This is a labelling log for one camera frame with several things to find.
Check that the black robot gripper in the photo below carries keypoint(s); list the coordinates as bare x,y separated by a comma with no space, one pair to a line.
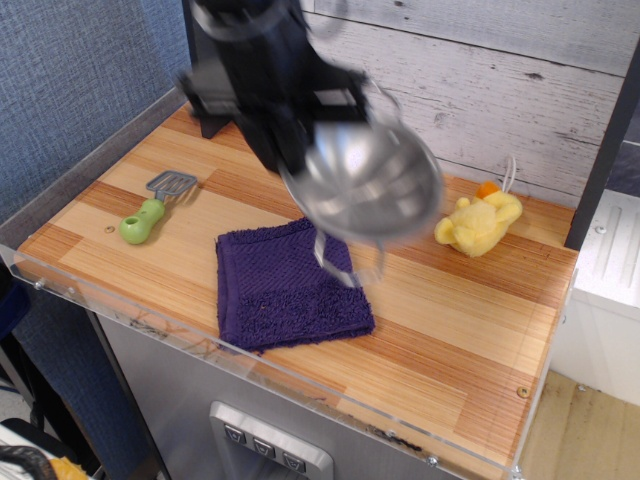
264,71

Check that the silver metal pot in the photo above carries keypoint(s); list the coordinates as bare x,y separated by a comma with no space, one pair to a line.
373,182

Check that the green and grey spatula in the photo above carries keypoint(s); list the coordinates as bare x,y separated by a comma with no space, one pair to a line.
136,229

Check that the purple folded towel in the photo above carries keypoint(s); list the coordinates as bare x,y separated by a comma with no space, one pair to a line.
273,293

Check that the yellow plush duck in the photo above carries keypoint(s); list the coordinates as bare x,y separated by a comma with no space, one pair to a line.
478,224

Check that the silver button control panel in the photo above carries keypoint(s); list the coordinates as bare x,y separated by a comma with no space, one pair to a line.
251,448

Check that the clear acrylic front guard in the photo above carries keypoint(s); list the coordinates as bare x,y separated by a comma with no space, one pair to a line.
173,375

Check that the white cabinet at right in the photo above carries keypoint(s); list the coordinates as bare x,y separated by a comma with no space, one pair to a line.
597,343

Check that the dark vertical post right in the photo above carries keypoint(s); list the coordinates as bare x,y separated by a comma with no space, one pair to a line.
615,132

